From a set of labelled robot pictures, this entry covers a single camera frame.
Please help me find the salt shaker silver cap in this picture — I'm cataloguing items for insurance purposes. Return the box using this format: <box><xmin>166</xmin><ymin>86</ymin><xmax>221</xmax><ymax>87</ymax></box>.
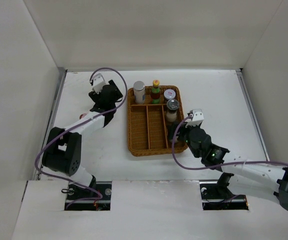
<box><xmin>166</xmin><ymin>99</ymin><xmax>180</xmax><ymax>123</ymax></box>

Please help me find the pink cap spice jar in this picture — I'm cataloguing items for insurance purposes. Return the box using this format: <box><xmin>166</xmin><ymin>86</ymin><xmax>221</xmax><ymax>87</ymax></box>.
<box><xmin>79</xmin><ymin>113</ymin><xmax>87</xmax><ymax>119</ymax></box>

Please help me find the jar with red white lid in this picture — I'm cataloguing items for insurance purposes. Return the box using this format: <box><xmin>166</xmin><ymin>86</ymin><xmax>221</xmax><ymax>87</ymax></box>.
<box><xmin>163</xmin><ymin>88</ymin><xmax>176</xmax><ymax>103</ymax></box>

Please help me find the white jar silver lid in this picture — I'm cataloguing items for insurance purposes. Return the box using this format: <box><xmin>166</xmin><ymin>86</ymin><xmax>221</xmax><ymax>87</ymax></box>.
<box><xmin>133</xmin><ymin>81</ymin><xmax>146</xmax><ymax>104</ymax></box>

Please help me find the red sauce bottle green label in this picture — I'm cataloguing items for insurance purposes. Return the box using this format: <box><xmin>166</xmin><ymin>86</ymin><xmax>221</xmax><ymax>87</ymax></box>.
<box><xmin>150</xmin><ymin>79</ymin><xmax>161</xmax><ymax>104</ymax></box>

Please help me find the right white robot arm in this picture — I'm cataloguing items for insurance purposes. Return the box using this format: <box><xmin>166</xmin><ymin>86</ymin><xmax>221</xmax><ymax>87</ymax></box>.
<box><xmin>167</xmin><ymin>122</ymin><xmax>288</xmax><ymax>211</ymax></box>

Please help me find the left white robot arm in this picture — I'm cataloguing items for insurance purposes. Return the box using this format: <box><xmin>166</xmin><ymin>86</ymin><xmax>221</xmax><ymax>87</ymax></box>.
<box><xmin>42</xmin><ymin>79</ymin><xmax>123</xmax><ymax>200</ymax></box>

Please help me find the brown wicker divided tray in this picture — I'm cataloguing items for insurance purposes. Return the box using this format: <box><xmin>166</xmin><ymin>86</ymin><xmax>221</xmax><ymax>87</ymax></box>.
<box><xmin>127</xmin><ymin>85</ymin><xmax>182</xmax><ymax>157</ymax></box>

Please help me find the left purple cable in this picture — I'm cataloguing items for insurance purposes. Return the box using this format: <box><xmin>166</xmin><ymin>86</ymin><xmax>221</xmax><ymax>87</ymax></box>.
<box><xmin>34</xmin><ymin>67</ymin><xmax>127</xmax><ymax>210</ymax></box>

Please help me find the purple cable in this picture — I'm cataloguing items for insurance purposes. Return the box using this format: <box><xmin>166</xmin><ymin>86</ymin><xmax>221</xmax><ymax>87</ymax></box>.
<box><xmin>171</xmin><ymin>113</ymin><xmax>288</xmax><ymax>171</ymax></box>
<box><xmin>34</xmin><ymin>67</ymin><xmax>127</xmax><ymax>210</ymax></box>

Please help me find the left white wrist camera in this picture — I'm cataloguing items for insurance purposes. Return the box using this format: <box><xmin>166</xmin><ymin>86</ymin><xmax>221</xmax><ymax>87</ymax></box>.
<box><xmin>89</xmin><ymin>73</ymin><xmax>107</xmax><ymax>94</ymax></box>

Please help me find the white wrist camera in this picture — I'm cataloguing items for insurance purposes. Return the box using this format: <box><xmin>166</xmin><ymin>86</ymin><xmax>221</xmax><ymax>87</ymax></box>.
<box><xmin>186</xmin><ymin>108</ymin><xmax>204</xmax><ymax>128</ymax></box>
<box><xmin>89</xmin><ymin>73</ymin><xmax>107</xmax><ymax>94</ymax></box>

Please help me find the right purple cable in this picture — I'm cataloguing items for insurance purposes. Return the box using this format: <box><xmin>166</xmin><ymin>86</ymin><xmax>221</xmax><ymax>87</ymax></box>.
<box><xmin>171</xmin><ymin>113</ymin><xmax>288</xmax><ymax>171</ymax></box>

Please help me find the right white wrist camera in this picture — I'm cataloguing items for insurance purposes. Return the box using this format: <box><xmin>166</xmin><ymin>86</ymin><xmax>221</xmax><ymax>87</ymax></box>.
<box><xmin>186</xmin><ymin>108</ymin><xmax>204</xmax><ymax>128</ymax></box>

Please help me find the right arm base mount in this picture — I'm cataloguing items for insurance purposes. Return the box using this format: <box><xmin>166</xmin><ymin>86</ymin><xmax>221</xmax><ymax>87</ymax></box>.
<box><xmin>199</xmin><ymin>173</ymin><xmax>249</xmax><ymax>211</ymax></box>

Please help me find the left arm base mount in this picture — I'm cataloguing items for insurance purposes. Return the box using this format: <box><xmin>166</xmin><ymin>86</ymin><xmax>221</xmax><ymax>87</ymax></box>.
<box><xmin>61</xmin><ymin>181</ymin><xmax>113</xmax><ymax>211</ymax></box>

